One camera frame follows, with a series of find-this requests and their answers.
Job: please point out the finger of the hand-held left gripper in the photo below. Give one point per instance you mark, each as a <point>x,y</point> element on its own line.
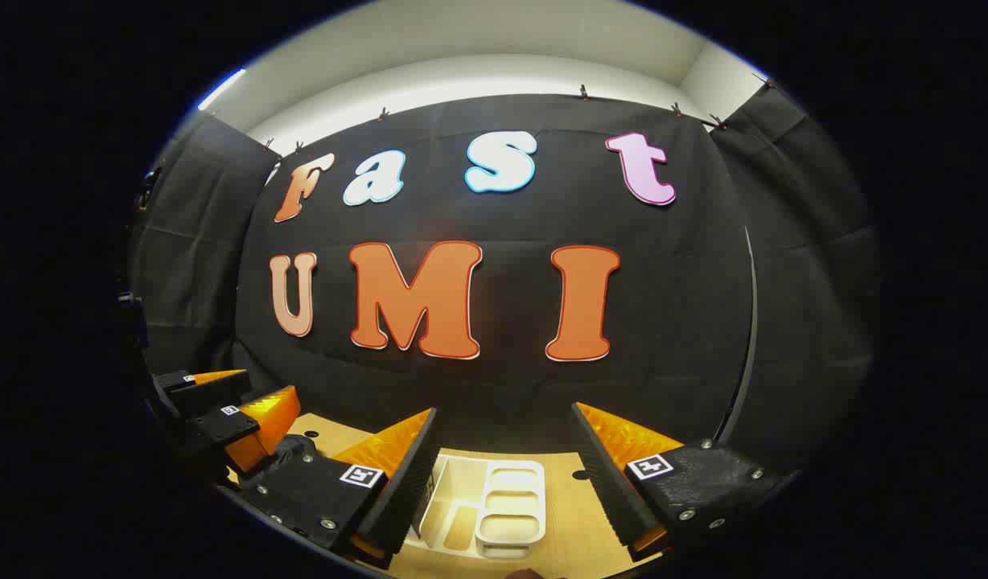
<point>208,390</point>
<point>220,430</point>

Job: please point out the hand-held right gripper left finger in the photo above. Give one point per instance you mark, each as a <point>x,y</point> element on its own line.
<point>409,482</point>

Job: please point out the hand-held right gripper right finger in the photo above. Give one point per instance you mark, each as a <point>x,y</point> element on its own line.
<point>611,490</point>

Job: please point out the white bookshelf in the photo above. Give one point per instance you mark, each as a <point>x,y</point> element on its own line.
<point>510,515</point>

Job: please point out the black backdrop cloth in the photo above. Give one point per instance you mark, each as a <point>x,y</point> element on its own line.
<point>502,217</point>

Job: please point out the row of black cloth clips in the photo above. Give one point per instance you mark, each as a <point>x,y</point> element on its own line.
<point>583,92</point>

